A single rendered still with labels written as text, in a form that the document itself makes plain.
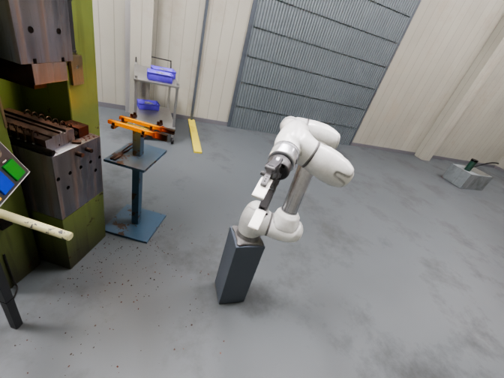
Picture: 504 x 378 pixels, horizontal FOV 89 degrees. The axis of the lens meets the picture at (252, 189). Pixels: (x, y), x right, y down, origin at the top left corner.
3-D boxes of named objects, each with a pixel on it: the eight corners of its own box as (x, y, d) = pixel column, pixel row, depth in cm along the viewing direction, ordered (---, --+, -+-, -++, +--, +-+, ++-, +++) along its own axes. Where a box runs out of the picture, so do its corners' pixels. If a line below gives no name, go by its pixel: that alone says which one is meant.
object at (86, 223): (106, 236, 217) (103, 190, 193) (70, 269, 185) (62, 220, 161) (44, 215, 219) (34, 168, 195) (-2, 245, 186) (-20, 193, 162)
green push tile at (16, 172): (26, 171, 114) (12, 158, 109) (18, 180, 108) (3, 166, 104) (22, 173, 114) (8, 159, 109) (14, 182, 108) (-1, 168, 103)
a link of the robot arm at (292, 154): (296, 167, 86) (291, 178, 82) (271, 158, 87) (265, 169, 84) (302, 145, 79) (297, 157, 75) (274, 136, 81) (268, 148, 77)
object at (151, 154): (166, 152, 220) (166, 150, 219) (144, 172, 186) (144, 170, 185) (132, 142, 219) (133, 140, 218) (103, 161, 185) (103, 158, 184)
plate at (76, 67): (84, 83, 167) (82, 55, 158) (73, 85, 159) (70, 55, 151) (81, 82, 167) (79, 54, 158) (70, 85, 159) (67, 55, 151)
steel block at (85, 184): (103, 190, 193) (100, 136, 171) (62, 220, 161) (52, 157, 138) (34, 168, 195) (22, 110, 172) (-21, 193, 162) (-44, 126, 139)
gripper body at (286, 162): (295, 157, 76) (285, 177, 70) (289, 176, 82) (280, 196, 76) (271, 148, 77) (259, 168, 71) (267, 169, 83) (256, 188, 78)
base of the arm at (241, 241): (254, 223, 186) (256, 217, 183) (263, 246, 168) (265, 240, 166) (230, 223, 179) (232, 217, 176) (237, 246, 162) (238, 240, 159)
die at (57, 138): (75, 140, 158) (73, 127, 154) (46, 151, 141) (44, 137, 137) (11, 119, 159) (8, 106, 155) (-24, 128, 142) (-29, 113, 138)
